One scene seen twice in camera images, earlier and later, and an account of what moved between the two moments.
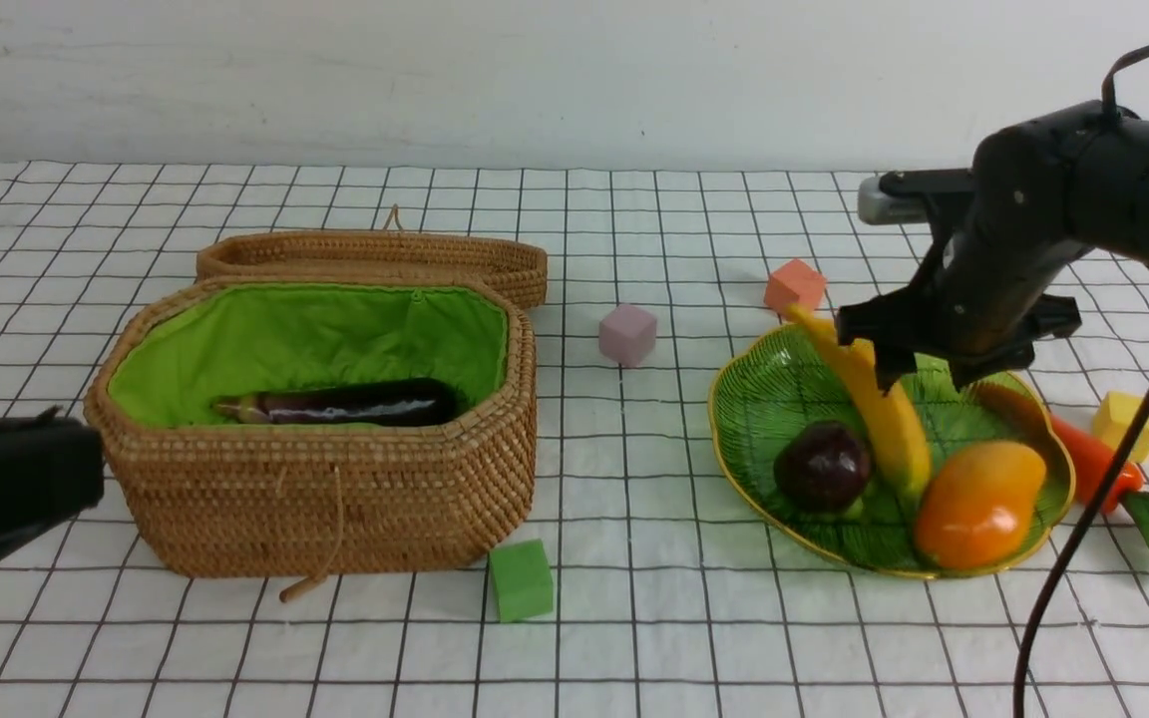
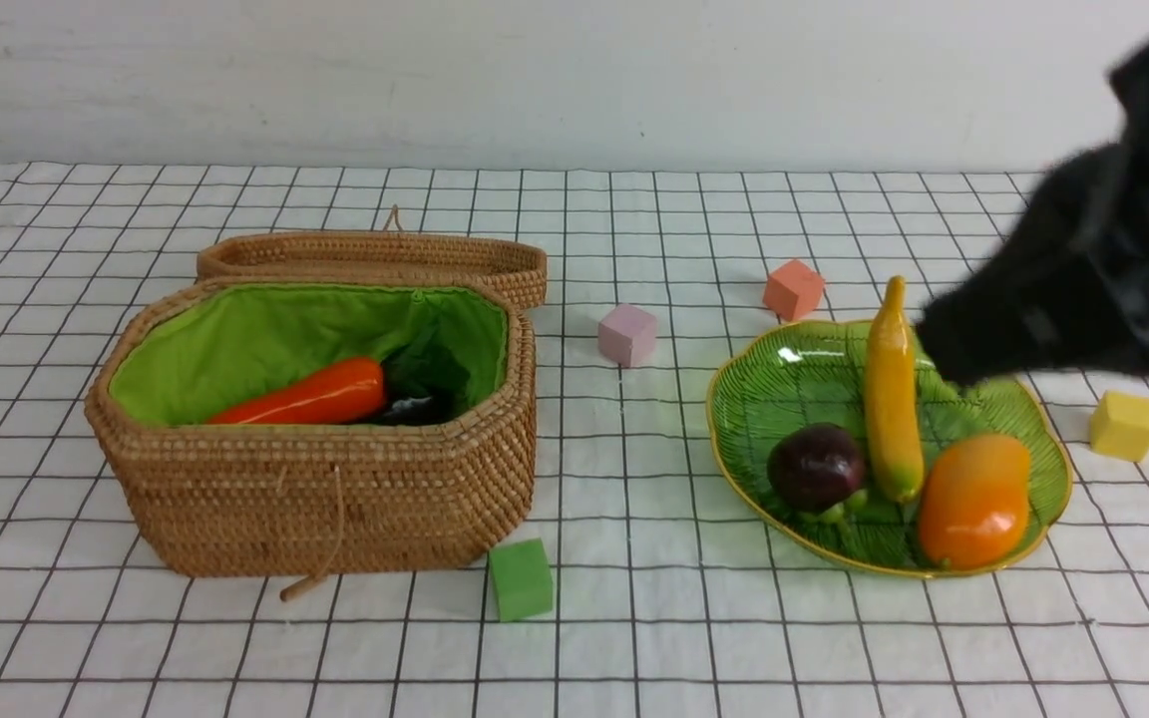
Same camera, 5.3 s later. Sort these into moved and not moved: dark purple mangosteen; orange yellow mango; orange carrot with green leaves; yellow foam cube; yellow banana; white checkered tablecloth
Moved: yellow banana; orange carrot with green leaves
Not moved: dark purple mangosteen; yellow foam cube; white checkered tablecloth; orange yellow mango
